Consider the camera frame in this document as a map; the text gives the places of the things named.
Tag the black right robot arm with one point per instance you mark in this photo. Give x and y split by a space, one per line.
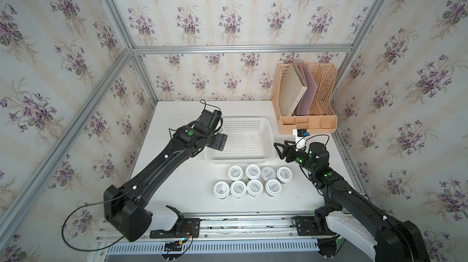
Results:
382 237

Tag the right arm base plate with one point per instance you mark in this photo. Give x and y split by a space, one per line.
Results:
309 226

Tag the aluminium mounting rail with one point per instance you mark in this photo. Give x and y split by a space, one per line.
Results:
247 225

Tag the yogurt cup row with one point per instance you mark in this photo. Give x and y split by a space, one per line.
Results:
268 173
255 187
253 172
221 189
273 187
235 173
238 189
284 175

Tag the purple folder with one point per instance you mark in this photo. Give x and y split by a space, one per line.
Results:
308 97

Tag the small circuit board with wires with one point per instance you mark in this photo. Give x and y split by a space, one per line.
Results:
173 246

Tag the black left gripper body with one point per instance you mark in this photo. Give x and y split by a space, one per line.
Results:
208 135

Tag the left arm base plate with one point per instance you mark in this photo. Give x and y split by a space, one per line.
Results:
186 228

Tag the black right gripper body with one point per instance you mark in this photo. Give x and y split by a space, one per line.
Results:
301 157

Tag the white perforated plastic basket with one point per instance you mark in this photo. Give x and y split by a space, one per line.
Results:
249 140

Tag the beige folder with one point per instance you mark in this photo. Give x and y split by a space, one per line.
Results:
292 90

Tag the peach plastic file organizer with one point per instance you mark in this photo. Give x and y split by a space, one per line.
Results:
320 117

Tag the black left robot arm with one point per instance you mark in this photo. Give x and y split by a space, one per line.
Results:
124 206

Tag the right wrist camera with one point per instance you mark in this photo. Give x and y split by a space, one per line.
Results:
301 135

